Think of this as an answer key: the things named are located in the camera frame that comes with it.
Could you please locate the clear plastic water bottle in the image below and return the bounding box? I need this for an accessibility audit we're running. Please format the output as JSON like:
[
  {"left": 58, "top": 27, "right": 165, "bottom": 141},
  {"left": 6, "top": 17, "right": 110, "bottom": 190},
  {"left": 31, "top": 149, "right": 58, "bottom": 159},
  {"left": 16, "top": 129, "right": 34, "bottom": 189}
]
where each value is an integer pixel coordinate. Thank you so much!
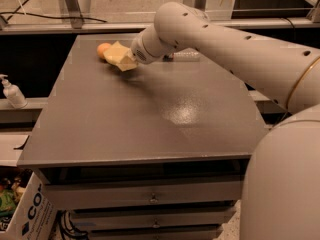
[{"left": 162, "top": 49, "right": 200, "bottom": 62}]

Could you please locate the grey metal rail frame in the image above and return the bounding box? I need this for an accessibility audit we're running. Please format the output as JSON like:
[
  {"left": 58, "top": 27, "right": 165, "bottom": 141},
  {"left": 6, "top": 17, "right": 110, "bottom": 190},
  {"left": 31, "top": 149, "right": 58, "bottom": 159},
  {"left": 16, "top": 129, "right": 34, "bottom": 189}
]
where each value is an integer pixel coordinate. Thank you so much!
[{"left": 0, "top": 0, "right": 319, "bottom": 32}]

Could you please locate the black cable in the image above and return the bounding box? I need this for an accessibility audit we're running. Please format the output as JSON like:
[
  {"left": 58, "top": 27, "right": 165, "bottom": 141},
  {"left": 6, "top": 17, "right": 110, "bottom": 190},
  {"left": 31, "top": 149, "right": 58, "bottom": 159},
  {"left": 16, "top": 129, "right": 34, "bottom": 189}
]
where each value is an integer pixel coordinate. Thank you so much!
[{"left": 0, "top": 0, "right": 108, "bottom": 24}]

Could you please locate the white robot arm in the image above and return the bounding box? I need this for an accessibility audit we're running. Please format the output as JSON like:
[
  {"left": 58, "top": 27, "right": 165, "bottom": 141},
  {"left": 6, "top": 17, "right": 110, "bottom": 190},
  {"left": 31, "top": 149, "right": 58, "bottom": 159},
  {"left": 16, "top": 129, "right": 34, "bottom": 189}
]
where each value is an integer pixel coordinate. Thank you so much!
[{"left": 131, "top": 2, "right": 320, "bottom": 240}]

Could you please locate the white pump dispenser bottle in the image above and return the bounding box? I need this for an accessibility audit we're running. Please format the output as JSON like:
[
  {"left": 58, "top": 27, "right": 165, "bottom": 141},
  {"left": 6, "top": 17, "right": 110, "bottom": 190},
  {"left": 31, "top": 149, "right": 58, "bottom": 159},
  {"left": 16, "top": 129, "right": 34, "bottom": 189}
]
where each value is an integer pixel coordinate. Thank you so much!
[{"left": 0, "top": 74, "right": 27, "bottom": 109}]

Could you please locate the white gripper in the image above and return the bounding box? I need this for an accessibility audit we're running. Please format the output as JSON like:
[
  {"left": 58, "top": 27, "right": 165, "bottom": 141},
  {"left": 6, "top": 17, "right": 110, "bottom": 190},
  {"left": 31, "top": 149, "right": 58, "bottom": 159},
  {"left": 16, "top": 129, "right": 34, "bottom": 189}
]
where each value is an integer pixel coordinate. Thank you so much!
[{"left": 116, "top": 34, "right": 156, "bottom": 71}]

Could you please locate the grey drawer cabinet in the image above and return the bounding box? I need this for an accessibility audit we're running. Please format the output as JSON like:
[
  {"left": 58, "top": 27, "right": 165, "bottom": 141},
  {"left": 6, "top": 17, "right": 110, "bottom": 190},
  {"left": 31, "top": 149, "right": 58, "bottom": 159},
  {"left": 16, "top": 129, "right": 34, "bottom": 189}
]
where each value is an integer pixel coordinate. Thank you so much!
[{"left": 19, "top": 35, "right": 266, "bottom": 240}]

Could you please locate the orange fruit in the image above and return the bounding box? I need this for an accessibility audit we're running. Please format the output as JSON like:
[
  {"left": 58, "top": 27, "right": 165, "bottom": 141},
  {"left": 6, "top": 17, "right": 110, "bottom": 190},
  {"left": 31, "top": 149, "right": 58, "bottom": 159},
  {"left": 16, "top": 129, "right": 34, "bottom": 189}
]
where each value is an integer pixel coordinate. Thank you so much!
[{"left": 97, "top": 43, "right": 111, "bottom": 59}]

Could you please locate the white cardboard box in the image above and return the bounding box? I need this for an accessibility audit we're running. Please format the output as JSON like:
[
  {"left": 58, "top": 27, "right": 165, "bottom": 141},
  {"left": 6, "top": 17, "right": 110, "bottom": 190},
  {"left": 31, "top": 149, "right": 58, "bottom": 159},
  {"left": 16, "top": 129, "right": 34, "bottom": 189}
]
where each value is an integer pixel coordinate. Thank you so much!
[{"left": 0, "top": 174, "right": 57, "bottom": 240}]

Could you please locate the yellow wavy sponge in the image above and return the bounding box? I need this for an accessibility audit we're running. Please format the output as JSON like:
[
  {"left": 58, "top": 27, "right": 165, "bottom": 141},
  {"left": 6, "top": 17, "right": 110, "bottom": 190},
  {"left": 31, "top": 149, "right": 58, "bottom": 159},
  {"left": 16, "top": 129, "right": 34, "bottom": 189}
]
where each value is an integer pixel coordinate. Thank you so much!
[{"left": 103, "top": 41, "right": 129, "bottom": 66}]

